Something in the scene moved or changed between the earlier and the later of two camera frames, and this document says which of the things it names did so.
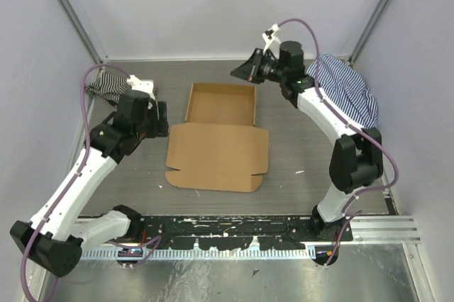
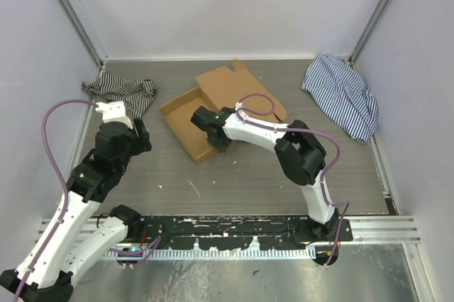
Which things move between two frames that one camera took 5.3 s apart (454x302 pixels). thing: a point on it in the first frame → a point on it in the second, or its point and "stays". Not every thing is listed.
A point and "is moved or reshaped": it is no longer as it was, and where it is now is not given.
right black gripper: x=249 y=69 → x=220 y=147
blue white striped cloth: x=342 y=84 stays
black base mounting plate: x=226 y=232 stays
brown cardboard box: x=218 y=147 is moved or reshaped
